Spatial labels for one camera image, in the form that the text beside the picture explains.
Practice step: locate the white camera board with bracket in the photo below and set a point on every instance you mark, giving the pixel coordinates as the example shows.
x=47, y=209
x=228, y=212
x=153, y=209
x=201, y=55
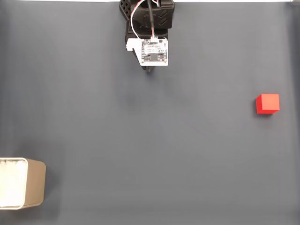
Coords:
x=154, y=51

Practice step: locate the white tissue paper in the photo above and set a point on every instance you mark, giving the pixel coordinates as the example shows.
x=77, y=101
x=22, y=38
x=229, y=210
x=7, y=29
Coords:
x=11, y=182

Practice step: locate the dark blue-grey table mat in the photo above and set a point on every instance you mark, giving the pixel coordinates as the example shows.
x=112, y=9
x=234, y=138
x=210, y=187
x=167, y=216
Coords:
x=150, y=140

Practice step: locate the red cube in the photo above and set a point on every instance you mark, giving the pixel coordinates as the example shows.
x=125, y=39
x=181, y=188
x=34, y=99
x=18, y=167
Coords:
x=268, y=103

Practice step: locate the beige square box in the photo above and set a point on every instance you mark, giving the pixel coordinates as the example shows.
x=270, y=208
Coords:
x=35, y=185

